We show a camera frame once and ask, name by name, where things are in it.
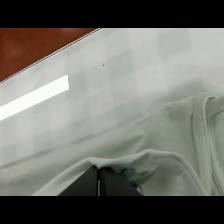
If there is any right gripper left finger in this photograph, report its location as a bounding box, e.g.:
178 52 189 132
59 165 99 197

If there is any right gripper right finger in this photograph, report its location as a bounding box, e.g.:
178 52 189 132
98 166 142 197

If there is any pale green T-shirt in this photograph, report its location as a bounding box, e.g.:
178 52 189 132
32 92 224 197

